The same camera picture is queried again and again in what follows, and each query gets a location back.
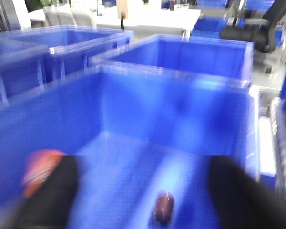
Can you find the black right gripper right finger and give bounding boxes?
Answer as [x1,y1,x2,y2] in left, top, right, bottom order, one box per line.
[208,156,286,229]

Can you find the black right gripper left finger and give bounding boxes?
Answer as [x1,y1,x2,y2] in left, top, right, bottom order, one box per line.
[14,155,80,229]

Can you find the orange cylindrical capacitor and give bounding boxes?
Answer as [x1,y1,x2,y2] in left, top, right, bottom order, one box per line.
[22,149,67,198]

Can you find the small dark red capacitor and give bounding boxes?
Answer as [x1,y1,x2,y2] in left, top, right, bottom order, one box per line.
[153,191,174,226]

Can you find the blue bin front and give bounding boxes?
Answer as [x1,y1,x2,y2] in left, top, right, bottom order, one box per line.
[0,66,258,229]

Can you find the blue bin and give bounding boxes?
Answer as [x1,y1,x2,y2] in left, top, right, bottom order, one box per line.
[88,34,253,84]
[0,25,134,83]
[0,66,258,229]
[0,38,49,104]

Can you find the blue bin far left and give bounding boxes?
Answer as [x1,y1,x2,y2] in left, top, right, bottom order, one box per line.
[0,38,49,104]

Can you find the blue bin behind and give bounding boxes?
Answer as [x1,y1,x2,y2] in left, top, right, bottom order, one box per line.
[88,34,253,84]

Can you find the blue bin rear left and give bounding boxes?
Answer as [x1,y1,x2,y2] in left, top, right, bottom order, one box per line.
[0,25,134,83]

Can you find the black office chair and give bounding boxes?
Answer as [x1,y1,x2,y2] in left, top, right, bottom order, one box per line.
[219,0,286,53]

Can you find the white table background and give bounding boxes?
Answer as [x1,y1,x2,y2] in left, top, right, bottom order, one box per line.
[95,7,201,38]

